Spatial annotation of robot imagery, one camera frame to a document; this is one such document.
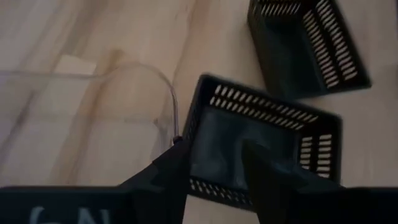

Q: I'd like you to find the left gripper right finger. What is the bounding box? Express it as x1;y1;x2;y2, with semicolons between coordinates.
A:
241;139;345;224

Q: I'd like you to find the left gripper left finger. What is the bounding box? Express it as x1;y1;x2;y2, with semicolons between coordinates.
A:
119;139;192;224

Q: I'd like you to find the black slotted plastic basket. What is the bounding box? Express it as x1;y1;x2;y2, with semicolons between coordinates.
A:
246;0;373;101
182;73;343;213

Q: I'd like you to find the clear plastic basket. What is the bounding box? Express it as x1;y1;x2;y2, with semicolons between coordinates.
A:
0;60;182;188

